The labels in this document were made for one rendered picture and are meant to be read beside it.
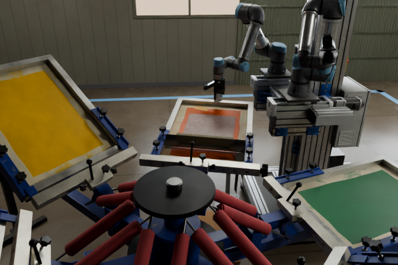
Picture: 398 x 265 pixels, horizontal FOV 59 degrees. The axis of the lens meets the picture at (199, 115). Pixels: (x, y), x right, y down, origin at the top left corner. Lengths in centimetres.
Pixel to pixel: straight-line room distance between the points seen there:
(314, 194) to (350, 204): 18
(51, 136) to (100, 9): 423
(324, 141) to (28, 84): 212
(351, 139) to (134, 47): 413
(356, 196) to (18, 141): 177
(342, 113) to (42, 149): 184
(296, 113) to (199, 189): 130
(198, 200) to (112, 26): 499
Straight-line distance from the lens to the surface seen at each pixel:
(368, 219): 195
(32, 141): 196
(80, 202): 200
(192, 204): 126
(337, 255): 141
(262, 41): 285
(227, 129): 241
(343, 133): 288
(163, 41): 604
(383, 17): 704
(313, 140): 286
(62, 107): 212
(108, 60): 619
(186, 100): 271
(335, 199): 201
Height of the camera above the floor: 212
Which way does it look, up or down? 25 degrees down
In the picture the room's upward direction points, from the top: straight up
